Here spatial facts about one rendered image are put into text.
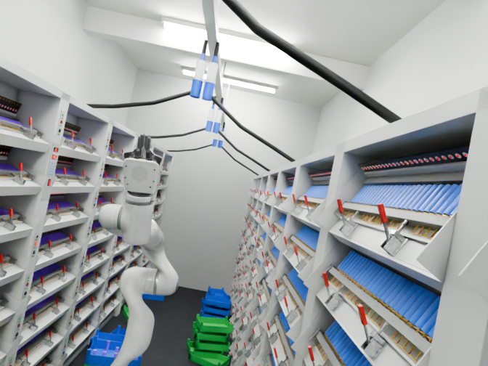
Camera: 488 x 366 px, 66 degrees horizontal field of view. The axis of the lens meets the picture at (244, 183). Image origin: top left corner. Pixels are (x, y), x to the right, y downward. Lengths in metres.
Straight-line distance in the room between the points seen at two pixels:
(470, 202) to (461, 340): 0.17
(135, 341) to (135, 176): 0.68
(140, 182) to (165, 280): 0.52
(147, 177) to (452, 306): 0.85
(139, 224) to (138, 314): 0.49
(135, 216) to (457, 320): 0.88
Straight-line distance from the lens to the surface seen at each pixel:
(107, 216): 1.20
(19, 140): 1.79
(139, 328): 1.57
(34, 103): 2.07
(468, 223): 0.57
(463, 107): 0.65
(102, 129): 2.68
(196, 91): 2.31
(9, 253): 2.11
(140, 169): 1.14
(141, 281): 1.57
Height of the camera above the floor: 1.52
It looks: 1 degrees up
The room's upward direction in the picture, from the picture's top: 11 degrees clockwise
